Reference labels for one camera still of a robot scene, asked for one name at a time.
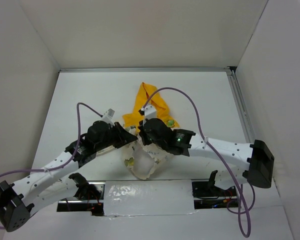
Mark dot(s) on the white taped front panel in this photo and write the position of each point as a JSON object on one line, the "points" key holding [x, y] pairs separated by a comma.
{"points": [[148, 198]]}

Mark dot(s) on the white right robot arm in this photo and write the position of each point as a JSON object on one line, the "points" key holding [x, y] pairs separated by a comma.
{"points": [[251, 163]]}

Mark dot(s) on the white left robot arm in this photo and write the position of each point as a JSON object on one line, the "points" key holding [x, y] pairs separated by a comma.
{"points": [[59, 179]]}

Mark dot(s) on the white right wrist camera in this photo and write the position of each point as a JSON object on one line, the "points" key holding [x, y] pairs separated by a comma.
{"points": [[148, 112]]}

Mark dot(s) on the yellow and white kids jacket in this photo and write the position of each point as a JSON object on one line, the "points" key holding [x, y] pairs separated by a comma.
{"points": [[142, 157]]}

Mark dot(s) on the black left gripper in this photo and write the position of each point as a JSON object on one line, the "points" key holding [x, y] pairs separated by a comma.
{"points": [[124, 137]]}

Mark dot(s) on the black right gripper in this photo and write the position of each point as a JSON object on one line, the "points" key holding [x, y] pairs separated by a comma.
{"points": [[143, 132]]}

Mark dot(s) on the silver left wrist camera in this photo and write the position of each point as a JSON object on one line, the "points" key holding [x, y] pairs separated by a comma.
{"points": [[107, 117]]}

